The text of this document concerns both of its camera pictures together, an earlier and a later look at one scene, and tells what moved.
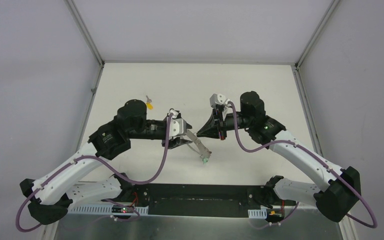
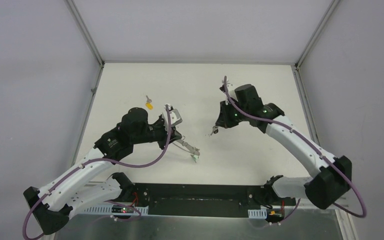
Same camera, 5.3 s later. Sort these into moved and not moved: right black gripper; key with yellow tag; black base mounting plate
Moved: right black gripper
Not moved: key with yellow tag; black base mounting plate
